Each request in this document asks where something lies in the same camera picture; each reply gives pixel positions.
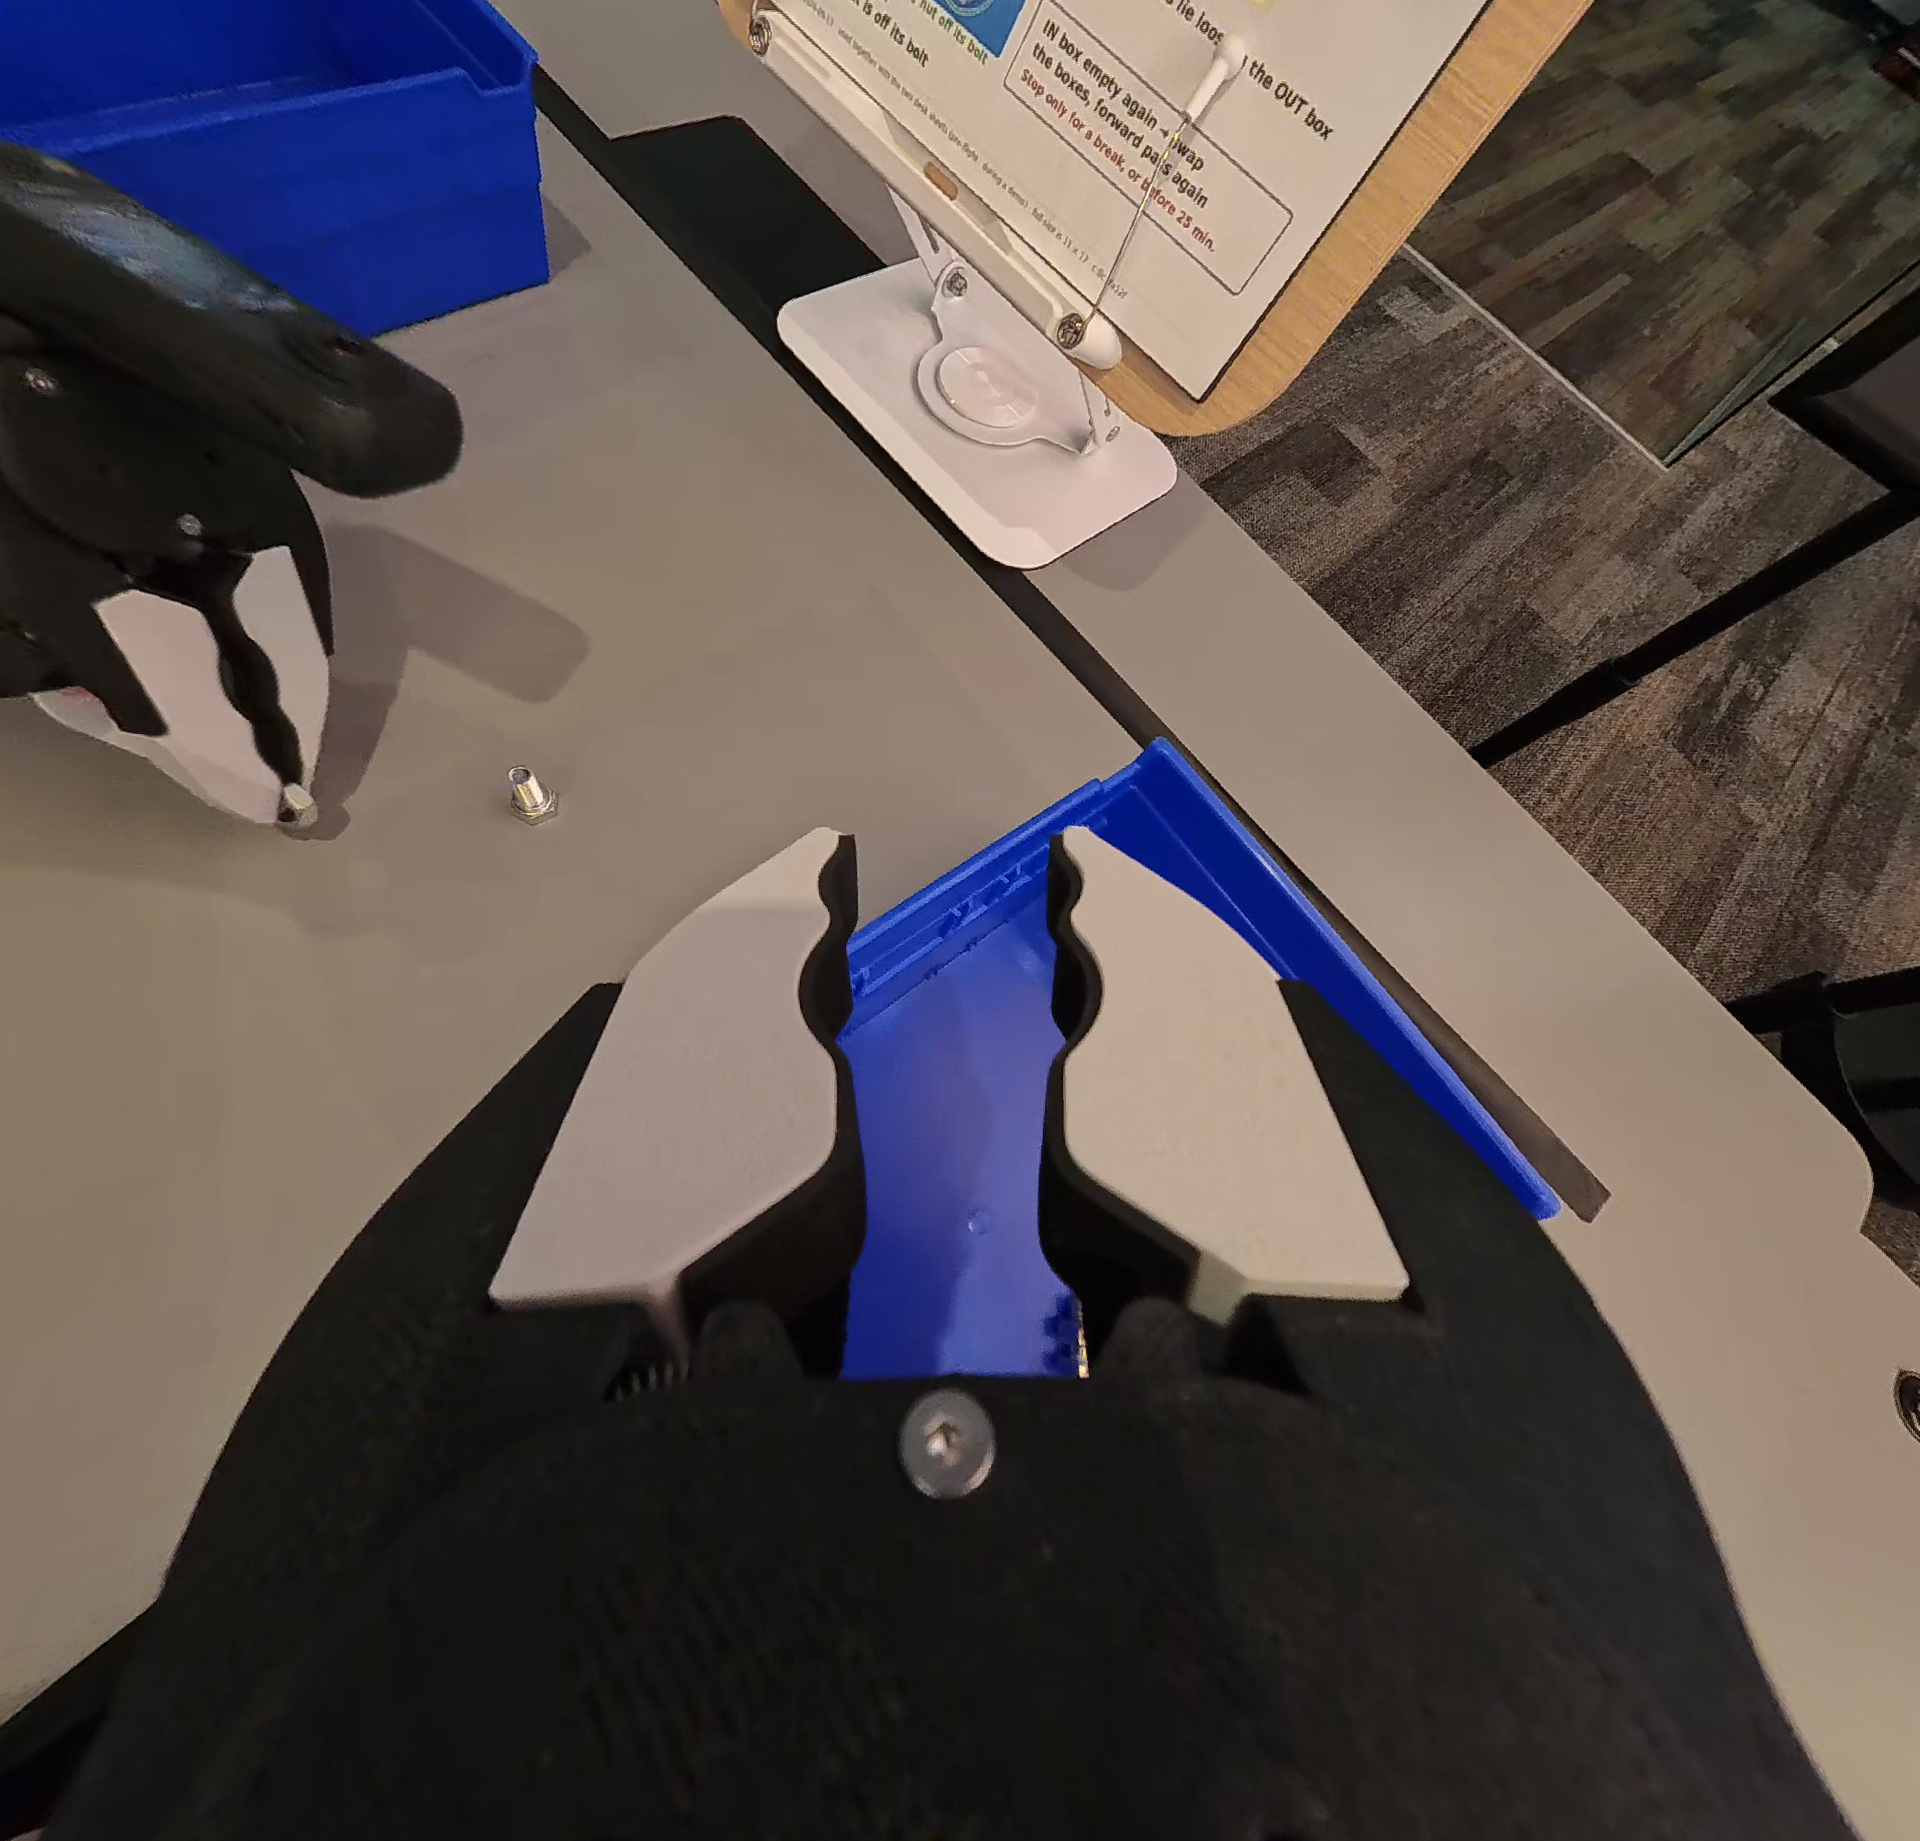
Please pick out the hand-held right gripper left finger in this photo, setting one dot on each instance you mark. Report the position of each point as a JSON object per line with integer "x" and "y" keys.
{"x": 673, "y": 1122}

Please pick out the black pole stand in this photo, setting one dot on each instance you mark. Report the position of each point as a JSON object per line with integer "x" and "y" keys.
{"x": 1698, "y": 627}

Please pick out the blue plastic bin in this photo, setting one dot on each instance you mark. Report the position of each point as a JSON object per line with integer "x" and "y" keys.
{"x": 945, "y": 1122}
{"x": 374, "y": 222}

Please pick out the black chair base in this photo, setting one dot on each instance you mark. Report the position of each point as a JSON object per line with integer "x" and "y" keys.
{"x": 1875, "y": 1075}

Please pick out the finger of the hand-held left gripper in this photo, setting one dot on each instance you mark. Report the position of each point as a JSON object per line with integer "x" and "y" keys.
{"x": 178, "y": 686}
{"x": 299, "y": 670}

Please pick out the thick steel bolt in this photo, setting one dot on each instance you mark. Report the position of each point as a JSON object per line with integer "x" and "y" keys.
{"x": 528, "y": 795}

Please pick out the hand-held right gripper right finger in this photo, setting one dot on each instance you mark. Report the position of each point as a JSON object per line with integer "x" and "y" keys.
{"x": 1218, "y": 1134}

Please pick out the steel hex nut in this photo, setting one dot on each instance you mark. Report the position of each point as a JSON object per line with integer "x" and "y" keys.
{"x": 297, "y": 808}

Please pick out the wooden display board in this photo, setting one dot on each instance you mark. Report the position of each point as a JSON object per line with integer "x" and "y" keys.
{"x": 1501, "y": 72}

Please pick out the white board stand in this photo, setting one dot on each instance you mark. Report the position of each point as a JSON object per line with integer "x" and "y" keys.
{"x": 1036, "y": 507}

